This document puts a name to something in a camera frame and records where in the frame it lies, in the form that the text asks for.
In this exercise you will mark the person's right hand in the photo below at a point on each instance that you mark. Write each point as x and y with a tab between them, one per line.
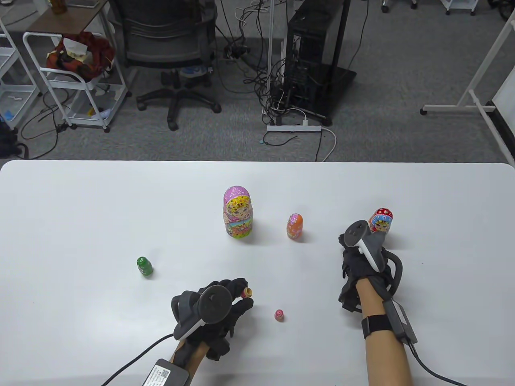
354	265

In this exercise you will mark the person's left hand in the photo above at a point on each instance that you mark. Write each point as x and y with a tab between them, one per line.
239	311

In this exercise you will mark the small pink Russian doll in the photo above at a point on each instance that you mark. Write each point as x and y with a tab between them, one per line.
247	292

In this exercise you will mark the small pink doll top half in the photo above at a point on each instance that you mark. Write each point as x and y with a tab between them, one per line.
279	315

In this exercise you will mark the red Russian doll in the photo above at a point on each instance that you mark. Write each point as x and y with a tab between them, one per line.
382	219

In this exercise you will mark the orange Russian doll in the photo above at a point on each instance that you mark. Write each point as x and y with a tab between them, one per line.
294	227

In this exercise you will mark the large pink Russian doll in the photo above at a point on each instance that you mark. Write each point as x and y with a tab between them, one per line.
238	213

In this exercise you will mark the green Russian doll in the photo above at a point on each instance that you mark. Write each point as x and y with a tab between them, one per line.
145	267

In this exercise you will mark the person's left forearm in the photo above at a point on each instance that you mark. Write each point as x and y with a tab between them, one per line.
176	356

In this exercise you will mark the person's right forearm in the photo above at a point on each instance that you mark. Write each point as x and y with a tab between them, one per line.
382	354

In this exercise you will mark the grey left hand controller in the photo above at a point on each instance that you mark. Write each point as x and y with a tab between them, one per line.
215	303

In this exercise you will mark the grey hand controller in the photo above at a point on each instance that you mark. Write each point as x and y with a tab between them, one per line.
358	233
215	303

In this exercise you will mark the grey right hand controller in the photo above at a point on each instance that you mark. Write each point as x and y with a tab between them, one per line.
358	233

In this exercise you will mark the black right wrist sensor box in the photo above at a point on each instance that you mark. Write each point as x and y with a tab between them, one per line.
398	321

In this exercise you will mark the black wrist sensor box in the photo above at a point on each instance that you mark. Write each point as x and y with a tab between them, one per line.
398	321
165	374

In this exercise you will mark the black left wrist sensor box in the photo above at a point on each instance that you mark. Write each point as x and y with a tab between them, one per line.
165	374

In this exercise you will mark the white power strip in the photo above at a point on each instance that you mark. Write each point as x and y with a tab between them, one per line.
293	128

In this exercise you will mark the black computer tower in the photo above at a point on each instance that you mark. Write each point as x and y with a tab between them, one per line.
310	40
342	76

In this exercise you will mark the white pole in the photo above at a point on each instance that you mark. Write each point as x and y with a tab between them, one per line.
270	60

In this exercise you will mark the white board panel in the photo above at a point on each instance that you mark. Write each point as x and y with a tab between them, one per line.
507	104

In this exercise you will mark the black chair base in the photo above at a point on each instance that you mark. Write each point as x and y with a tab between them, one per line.
385	7

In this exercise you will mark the white cart base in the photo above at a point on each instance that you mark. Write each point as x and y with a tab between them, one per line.
458	5

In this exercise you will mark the black office chair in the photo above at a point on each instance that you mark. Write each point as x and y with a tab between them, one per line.
161	36

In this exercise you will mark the black bag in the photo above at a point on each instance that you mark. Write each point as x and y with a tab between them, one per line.
6	140

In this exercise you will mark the red cloth bundle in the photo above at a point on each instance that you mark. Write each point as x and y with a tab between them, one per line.
96	50

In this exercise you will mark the white shelf cart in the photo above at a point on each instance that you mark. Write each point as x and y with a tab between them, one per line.
16	94

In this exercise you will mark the white crumpled paper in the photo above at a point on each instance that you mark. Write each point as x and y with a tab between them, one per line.
74	46

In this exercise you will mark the wooden side table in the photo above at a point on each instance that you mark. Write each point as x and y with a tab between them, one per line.
68	20

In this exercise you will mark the brown jar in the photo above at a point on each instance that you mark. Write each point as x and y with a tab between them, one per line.
59	5

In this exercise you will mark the white stand frame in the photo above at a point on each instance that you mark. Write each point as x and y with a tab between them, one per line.
454	107

